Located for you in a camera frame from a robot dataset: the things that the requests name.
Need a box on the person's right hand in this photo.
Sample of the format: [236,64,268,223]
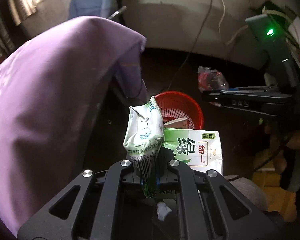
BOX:
[264,124,300,153]

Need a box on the black chair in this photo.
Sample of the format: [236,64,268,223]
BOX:
[74,0,127,26]

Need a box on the window curtain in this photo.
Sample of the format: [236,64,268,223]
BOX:
[7,0,38,26]

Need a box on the green white drink carton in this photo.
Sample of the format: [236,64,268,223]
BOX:
[123,96,166,198]
[163,127,224,177]

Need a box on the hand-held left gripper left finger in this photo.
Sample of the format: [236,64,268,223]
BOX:
[17,159,144,240]

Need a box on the white cable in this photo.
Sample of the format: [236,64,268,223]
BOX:
[216,0,227,31]

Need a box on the white tissue scrap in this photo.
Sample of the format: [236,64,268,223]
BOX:
[156,201,172,221]

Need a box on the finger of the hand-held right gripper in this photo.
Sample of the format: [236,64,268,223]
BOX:
[226,86,280,93]
[201,90,292,117]

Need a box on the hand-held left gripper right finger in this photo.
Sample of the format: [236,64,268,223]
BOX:
[154,148,283,240]

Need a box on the grey cloth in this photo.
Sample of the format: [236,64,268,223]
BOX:
[223,175,268,211]

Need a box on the yellow box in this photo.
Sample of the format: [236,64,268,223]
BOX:
[252,152,297,223]

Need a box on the purple printed tablecloth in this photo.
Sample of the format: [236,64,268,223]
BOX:
[0,16,147,238]

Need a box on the red plastic basket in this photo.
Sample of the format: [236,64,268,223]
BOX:
[153,91,204,131]

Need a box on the clear bag with red contents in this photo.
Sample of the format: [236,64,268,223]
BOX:
[198,66,229,92]

